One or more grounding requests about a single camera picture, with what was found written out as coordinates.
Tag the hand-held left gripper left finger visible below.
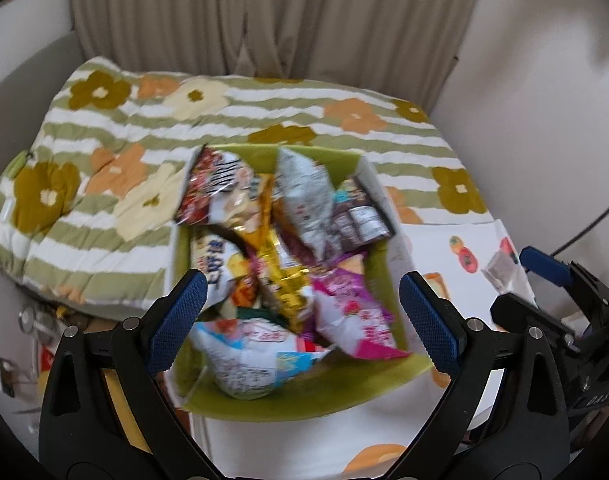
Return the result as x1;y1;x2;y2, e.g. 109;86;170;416
37;269;225;480

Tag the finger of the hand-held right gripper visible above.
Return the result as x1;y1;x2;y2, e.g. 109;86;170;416
519;246;609;307
490;292;579;354

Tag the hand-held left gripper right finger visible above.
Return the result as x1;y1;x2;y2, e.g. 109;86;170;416
384;271;571;480

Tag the cream and orange snack packet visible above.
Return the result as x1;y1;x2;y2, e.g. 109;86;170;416
481;247;529;292

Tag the white snack packet blue lettering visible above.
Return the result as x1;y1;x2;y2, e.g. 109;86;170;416
192;225;250;311

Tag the pink striped snack packet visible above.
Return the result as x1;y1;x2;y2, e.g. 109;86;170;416
309;255;415;361

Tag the light blue white snack packet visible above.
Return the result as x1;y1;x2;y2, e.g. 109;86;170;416
190;317;335;401

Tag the yellow snack packet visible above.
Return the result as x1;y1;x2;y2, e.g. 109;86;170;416
249;175;325;336

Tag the purple snack packet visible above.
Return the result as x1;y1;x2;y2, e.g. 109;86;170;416
329;175;390;251

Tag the dark red chips packet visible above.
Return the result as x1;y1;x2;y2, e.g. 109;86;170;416
174;146;262;226

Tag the green cardboard box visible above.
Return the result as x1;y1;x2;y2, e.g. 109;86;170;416
169;142;435;421

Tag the silver snack packet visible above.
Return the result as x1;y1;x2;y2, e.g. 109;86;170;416
276;147;345;261

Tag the thin black rod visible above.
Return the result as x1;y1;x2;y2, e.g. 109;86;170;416
549;200;609;256

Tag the striped floral blanket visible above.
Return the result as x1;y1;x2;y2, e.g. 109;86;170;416
0;55;487;318

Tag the grey sofa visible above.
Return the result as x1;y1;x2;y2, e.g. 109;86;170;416
0;30;92;126

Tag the beige curtain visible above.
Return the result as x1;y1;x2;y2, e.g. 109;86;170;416
69;0;485;111

